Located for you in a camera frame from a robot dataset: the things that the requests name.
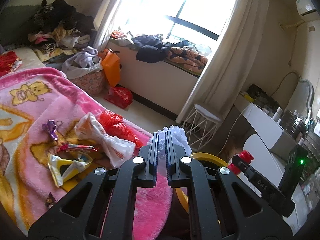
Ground dark brown snack wrapper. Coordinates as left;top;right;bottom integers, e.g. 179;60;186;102
45;192;56;208

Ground yellow white snack packet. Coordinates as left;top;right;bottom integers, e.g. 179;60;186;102
48;153;93;187

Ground red cylindrical tube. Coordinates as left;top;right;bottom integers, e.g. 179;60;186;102
228;150;254;176

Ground white printed plastic bag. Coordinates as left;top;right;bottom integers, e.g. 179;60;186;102
74;112;136;168

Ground purple candy wrapper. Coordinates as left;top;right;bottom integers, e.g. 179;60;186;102
42;119;58;141

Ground red plastic bag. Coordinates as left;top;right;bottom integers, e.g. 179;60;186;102
98;110;143;148

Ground red snack wrapper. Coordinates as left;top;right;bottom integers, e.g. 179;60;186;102
57;143;99;153

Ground yellow rimmed black trash bin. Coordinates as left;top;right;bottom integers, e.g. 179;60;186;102
171;152;228;227

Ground white scalloped dresser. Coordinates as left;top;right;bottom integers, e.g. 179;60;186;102
234;95;310;235

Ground white bottle on dresser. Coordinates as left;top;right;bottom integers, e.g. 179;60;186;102
272;107;283;122

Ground pink teddy bear blanket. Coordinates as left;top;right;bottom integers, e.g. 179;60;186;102
0;67;174;240

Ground dark bag on dresser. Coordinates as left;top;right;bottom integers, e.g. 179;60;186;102
246;84;280;111

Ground right cream curtain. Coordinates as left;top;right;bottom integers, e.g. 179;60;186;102
176;0;270;123

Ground cream curtain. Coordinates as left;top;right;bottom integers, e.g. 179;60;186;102
176;0;270;123
93;0;121;50

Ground red shopping bag on floor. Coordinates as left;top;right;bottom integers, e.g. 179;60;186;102
104;87;133;109

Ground floral fabric laundry basket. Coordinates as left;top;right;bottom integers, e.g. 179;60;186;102
71;70;106;96

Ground orange patterned blanket on sill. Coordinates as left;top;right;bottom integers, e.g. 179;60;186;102
167;47;208;74

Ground lavender clothes on basket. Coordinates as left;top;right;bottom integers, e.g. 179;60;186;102
61;46;103;80

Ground dark jacket on sill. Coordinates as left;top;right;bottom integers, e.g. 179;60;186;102
132;35;170;63

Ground red cloth on bed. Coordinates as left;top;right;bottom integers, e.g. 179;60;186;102
0;51;22;77

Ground pile of clothes in corner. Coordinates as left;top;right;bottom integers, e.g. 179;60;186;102
28;0;97;54

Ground left cream curtain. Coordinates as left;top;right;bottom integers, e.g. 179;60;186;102
93;0;121;50

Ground white power cable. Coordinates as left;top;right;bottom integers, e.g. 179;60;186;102
216;107;247;157

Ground white wire frame stool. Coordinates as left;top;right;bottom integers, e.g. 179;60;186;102
182;103;223;152

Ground black window frame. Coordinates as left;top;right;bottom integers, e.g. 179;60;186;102
166;0;235;40

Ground wall air conditioner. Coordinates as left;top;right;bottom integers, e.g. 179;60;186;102
296;0;319;22

